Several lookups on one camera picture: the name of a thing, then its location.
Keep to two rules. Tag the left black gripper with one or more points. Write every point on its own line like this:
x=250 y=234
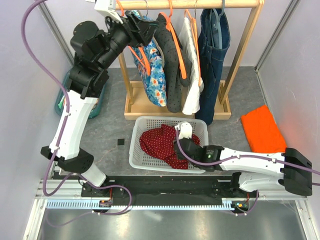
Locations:
x=139 y=31

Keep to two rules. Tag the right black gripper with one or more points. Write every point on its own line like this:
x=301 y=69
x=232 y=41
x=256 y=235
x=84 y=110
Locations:
x=188 y=139

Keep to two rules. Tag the red polka dot skirt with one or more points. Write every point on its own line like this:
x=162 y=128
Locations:
x=159 y=143

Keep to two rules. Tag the orange hanger of skirt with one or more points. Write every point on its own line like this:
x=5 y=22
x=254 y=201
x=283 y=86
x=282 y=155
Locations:
x=143 y=60

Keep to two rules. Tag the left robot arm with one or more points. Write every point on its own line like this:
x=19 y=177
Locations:
x=95 y=50

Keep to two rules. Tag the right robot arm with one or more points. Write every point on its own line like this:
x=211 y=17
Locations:
x=288 y=170

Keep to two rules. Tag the orange hanger of grey garment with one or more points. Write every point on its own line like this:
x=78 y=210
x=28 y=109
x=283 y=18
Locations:
x=170 y=28

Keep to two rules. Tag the orange hanger of white garment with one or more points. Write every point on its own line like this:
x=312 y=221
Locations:
x=193 y=26

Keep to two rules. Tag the blue-grey hanger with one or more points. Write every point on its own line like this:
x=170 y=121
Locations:
x=217 y=29

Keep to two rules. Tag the blue floral garment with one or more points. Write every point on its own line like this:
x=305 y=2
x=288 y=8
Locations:
x=154 y=84

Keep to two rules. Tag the white garment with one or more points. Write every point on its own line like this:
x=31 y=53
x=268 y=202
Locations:
x=196 y=85

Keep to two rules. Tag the dark grey dotted garment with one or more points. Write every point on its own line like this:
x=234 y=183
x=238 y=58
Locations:
x=173 y=78

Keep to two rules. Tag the white plastic basket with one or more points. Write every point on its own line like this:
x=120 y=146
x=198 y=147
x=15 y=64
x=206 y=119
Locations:
x=141 y=160

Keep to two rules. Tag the wooden clothes rack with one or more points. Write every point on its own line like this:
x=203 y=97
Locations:
x=136 y=103

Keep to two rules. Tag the small black square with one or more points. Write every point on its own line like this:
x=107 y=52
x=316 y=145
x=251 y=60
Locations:
x=120 y=141

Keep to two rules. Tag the orange folded cloth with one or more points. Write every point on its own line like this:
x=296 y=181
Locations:
x=262 y=132

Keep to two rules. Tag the blue denim jeans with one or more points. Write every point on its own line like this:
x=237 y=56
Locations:
x=211 y=63

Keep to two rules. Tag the teal plastic bin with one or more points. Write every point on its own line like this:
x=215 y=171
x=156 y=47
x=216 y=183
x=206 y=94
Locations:
x=60 y=100

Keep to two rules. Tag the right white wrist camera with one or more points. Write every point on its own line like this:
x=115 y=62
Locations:
x=185 y=130

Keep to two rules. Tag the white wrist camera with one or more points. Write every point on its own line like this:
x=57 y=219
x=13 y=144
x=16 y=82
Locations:
x=185 y=130
x=107 y=8

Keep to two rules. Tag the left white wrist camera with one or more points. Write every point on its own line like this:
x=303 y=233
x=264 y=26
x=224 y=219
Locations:
x=107 y=8

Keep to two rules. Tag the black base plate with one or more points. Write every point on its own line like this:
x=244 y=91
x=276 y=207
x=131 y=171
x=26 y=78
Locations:
x=165 y=190

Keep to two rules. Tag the white slotted cable duct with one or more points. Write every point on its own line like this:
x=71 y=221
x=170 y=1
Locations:
x=87 y=204

